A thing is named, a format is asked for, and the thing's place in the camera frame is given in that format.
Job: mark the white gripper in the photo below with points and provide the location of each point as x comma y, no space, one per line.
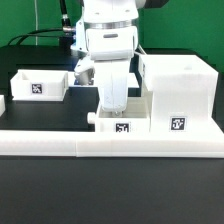
111,79

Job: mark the white front drawer tray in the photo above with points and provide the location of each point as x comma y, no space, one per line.
135,119

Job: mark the white drawer tray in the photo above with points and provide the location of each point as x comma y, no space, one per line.
39,85
135,119

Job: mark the white drawer cabinet box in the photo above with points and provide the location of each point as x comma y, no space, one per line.
183,89

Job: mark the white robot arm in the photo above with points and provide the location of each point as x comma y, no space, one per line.
106,40

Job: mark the white marker tag plate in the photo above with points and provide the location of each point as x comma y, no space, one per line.
132,81

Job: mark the white L-shaped fence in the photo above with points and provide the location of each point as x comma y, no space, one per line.
92,144

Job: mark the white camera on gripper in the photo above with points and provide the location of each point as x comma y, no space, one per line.
84,71

